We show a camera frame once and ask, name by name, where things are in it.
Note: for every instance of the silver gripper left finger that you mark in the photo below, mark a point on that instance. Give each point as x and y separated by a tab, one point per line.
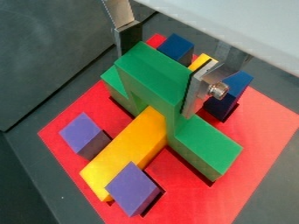
127	28

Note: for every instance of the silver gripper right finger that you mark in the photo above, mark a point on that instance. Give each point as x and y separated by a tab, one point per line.
206	78

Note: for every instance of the green stepped block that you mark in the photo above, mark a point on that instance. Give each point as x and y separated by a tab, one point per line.
147	79

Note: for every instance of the red board base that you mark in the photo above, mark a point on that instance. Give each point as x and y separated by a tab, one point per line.
260	126

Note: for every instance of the blue block right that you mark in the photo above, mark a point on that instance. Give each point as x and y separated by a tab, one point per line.
222	108

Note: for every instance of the blue block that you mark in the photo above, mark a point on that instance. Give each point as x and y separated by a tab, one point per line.
178	48
222	108

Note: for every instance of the blue block left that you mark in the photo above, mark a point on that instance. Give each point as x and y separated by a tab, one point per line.
178	48

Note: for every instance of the yellow block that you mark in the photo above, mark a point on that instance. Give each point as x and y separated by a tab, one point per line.
140	139

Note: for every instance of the purple block rear right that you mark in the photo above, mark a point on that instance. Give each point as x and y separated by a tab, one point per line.
84	137

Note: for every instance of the purple block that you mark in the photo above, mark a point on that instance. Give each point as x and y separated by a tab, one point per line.
84	137
132	190

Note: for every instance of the purple block rear left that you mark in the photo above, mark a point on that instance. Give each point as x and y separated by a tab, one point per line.
132	190

